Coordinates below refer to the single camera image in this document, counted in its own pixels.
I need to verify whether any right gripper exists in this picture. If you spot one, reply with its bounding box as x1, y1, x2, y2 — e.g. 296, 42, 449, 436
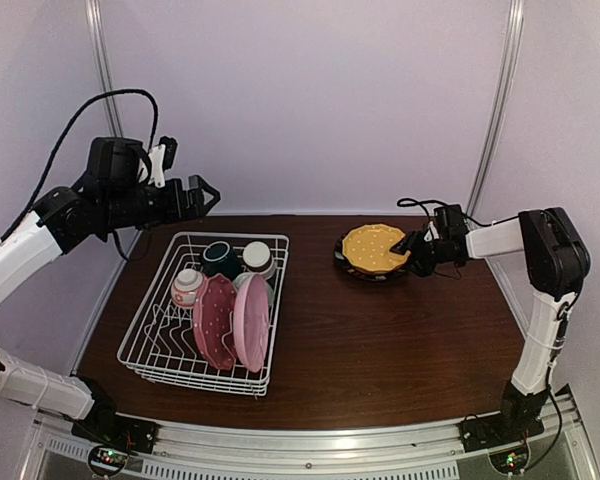
393, 229, 450, 275

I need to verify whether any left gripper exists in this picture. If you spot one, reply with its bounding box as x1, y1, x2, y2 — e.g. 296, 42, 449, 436
100, 172, 218, 228

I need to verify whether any yellow polka dot plate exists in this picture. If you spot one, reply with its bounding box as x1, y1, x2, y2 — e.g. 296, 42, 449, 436
343, 223, 410, 273

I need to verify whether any black rimmed cream plate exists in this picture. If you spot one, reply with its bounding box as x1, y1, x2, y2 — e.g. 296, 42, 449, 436
333, 234, 409, 283

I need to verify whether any dark pink polka dot plate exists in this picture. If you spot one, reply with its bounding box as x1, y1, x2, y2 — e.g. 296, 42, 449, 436
193, 274, 237, 371

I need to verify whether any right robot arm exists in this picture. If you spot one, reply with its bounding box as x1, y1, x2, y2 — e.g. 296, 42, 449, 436
390, 201, 591, 442

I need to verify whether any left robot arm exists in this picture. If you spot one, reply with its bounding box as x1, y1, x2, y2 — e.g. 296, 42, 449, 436
0, 137, 221, 444

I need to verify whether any dark green mug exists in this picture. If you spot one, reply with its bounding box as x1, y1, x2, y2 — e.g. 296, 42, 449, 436
200, 241, 243, 281

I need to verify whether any white and brown cup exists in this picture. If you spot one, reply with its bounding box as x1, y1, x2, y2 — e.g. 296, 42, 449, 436
242, 241, 276, 280

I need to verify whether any white bowl red pattern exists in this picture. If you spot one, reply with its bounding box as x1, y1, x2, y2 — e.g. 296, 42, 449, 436
170, 268, 205, 308

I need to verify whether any light blue bowl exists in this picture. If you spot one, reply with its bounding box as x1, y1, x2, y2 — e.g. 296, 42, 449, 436
233, 272, 254, 292

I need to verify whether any light pink plate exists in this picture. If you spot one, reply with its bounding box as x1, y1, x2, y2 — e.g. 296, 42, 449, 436
233, 274, 270, 373

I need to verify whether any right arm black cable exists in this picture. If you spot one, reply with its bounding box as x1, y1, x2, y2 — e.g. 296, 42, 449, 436
396, 197, 486, 231

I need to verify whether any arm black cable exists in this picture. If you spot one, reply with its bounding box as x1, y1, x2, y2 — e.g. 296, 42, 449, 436
0, 88, 161, 246
396, 197, 486, 231

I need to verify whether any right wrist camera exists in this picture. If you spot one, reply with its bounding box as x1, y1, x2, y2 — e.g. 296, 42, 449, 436
424, 204, 468, 242

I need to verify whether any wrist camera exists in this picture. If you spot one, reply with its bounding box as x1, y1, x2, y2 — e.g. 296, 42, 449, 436
424, 204, 468, 242
148, 136, 178, 188

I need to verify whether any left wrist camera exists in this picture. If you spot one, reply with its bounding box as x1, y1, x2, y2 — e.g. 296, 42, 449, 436
148, 136, 178, 188

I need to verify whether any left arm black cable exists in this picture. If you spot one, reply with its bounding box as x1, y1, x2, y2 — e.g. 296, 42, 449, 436
0, 88, 161, 246

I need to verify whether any white wire dish rack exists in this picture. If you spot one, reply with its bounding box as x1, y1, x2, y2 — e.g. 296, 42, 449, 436
117, 232, 290, 397

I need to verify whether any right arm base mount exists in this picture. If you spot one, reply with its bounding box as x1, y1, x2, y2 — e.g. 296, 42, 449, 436
459, 382, 549, 453

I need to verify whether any left aluminium frame post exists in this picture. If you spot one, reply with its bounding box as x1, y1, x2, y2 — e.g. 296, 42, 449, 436
85, 0, 124, 137

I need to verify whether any aluminium frame post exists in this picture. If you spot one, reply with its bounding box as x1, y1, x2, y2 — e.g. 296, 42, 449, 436
467, 0, 524, 216
85, 0, 124, 137

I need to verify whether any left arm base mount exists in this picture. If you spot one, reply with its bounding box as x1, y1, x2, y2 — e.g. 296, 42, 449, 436
71, 393, 158, 455

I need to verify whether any aluminium front rail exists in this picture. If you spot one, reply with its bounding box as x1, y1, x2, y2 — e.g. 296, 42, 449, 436
16, 395, 600, 479

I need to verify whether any right aluminium frame post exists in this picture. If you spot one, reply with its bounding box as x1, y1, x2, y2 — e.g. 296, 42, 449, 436
467, 0, 524, 216

